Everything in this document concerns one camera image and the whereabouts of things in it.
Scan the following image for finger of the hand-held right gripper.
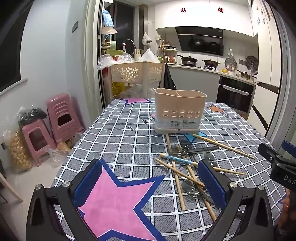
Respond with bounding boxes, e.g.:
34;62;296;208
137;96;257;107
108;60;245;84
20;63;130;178
282;140;296;160
258;142;285;164

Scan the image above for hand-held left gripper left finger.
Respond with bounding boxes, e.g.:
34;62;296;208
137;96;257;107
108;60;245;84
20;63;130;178
26;159;102;241

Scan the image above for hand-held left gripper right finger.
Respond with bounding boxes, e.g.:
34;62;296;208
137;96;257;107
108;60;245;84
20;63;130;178
198;160;275;241

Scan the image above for blue patterned wooden chopstick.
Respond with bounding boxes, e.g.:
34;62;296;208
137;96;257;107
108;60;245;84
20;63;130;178
159;153;248;176

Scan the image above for beige plastic utensil holder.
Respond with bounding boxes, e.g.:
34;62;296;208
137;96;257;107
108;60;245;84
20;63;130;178
154;88;207;135

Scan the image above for person's right hand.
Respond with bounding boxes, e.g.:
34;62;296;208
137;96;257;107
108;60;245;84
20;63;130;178
279;188;296;231

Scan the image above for crumpled clear plastic bag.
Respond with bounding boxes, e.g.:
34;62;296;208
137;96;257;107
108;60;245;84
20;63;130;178
47;138;75;168

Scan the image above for grey checked star tablecloth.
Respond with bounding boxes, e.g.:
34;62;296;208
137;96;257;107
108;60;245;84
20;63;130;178
50;97;287;241

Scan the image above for black built-in oven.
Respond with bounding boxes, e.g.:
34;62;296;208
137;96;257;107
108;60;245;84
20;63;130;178
216;76;257;114

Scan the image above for small pink plastic stool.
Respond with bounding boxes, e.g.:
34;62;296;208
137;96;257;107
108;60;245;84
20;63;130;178
22;119;57;167

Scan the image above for clear bag of yellow balls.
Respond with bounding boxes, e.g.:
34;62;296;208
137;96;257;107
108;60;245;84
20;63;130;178
2;128;33;174

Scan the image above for small steel saucepan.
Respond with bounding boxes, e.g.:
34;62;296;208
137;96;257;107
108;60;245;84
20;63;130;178
237;70;258;81

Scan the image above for wooden furniture leg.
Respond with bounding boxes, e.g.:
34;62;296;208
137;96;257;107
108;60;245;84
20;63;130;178
0;173;17;204

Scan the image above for tall pink plastic stool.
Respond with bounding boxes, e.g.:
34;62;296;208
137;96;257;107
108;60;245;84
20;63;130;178
45;93;86;143

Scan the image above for bag of black items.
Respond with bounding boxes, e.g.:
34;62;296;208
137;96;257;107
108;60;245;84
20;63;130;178
17;108;48;127

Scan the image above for black divided round pan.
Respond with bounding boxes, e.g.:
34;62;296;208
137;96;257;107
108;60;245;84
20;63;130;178
245;56;259;71

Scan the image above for round metal steamer rack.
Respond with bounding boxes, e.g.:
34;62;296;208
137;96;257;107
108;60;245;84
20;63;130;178
224;57;237;71

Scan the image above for yellow oil bottle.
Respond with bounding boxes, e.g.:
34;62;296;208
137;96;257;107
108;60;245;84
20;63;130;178
112;81;130;96

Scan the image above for grey base cabinets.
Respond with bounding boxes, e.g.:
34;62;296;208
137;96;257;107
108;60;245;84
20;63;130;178
166;64;220;103

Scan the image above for black hanging plastic bag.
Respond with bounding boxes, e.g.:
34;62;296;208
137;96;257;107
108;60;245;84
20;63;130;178
163;63;178;91

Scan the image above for beige perforated basket rack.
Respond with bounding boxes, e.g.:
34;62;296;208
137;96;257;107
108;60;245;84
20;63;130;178
110;61;164;98

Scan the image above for black wok with lid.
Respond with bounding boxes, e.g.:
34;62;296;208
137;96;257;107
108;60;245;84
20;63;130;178
177;55;199;66

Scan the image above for clear plastic bags pile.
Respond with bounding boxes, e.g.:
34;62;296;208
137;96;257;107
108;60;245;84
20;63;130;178
97;53;136;70

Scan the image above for black range hood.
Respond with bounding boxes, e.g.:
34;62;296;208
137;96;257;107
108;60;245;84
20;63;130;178
174;27;224;56

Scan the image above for white spice rack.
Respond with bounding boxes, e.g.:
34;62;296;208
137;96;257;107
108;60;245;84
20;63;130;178
158;44;178;63

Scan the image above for white plastic bag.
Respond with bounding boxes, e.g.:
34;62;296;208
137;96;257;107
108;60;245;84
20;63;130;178
139;49;160;63

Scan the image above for black kitchen faucet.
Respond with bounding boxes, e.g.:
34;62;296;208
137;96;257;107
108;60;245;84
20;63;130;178
121;39;137;55

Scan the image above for white hanging bag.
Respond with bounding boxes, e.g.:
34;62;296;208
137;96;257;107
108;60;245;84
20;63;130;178
142;32;153;45

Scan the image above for blue packet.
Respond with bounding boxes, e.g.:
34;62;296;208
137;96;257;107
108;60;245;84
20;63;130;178
103;9;114;27

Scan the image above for black wok with handles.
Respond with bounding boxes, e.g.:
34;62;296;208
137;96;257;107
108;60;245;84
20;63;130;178
202;59;221;67

